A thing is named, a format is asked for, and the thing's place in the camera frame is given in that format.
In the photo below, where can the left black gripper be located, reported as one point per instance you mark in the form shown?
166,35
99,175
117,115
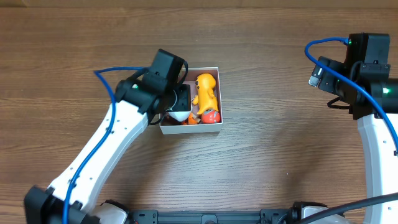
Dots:
183,98

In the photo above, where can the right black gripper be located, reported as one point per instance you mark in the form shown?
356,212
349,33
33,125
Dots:
325,74

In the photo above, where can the white plush duck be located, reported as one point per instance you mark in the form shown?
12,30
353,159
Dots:
185,117

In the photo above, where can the orange dinosaur toy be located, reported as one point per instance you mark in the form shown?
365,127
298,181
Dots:
205,97

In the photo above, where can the red ball toy with eye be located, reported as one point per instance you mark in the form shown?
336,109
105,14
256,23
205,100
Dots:
210,117

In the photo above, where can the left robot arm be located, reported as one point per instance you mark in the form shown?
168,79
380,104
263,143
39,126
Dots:
72,196

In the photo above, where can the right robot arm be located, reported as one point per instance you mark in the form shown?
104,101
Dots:
362,86

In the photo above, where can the white box with pink interior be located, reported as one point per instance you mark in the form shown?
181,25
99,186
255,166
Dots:
170,126

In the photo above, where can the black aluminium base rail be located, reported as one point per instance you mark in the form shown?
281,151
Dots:
263,216

